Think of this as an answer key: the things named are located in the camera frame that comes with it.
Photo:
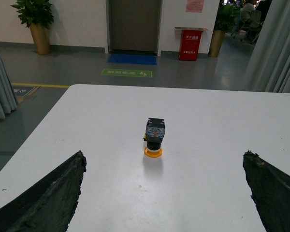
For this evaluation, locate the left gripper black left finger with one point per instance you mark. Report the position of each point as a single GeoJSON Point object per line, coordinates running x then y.
{"type": "Point", "coordinates": [50, 204]}

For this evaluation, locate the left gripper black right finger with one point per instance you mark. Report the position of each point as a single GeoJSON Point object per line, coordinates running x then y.
{"type": "Point", "coordinates": [270, 189]}

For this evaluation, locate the yellow push button switch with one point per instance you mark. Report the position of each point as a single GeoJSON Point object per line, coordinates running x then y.
{"type": "Point", "coordinates": [154, 134]}

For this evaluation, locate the dark floor sign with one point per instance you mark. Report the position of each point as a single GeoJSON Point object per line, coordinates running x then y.
{"type": "Point", "coordinates": [22, 91]}

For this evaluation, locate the right grey curtain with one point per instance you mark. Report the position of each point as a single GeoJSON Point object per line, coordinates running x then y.
{"type": "Point", "coordinates": [269, 67]}

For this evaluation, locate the green floor sign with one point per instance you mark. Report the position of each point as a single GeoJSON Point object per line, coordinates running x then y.
{"type": "Point", "coordinates": [130, 73]}

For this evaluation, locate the blue floor mat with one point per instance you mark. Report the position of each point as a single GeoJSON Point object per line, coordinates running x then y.
{"type": "Point", "coordinates": [132, 59]}

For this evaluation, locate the red fire extinguisher box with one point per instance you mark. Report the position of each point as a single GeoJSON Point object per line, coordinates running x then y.
{"type": "Point", "coordinates": [190, 42]}

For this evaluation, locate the right potted green plant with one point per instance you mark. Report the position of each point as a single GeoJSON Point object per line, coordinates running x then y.
{"type": "Point", "coordinates": [226, 19]}

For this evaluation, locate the potted green plant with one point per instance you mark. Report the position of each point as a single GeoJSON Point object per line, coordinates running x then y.
{"type": "Point", "coordinates": [37, 16]}
{"type": "Point", "coordinates": [226, 19]}

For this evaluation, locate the left potted green plant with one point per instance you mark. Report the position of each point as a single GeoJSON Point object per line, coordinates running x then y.
{"type": "Point", "coordinates": [37, 16]}

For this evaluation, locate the grey door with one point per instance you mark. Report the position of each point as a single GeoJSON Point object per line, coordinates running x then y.
{"type": "Point", "coordinates": [134, 26]}

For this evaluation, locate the pink wall notice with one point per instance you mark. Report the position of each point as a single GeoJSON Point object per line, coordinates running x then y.
{"type": "Point", "coordinates": [194, 6]}

